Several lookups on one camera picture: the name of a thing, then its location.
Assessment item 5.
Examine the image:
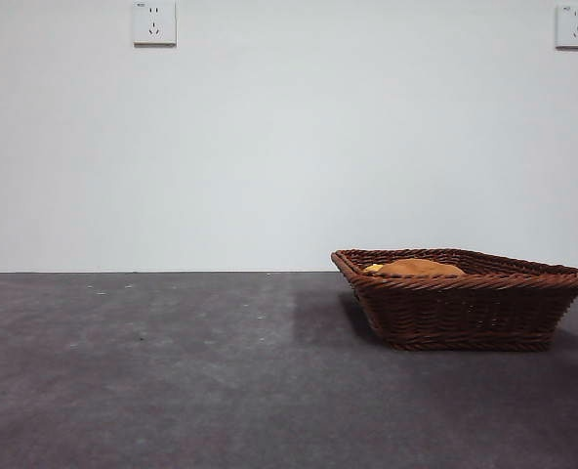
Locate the white wall socket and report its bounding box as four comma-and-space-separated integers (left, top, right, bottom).
555, 3, 578, 50
132, 0, 178, 48

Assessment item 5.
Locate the brown woven wicker basket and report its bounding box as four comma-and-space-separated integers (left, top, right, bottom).
330, 247, 578, 353

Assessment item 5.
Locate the brown potato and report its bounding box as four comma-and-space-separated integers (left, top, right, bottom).
376, 258, 467, 277

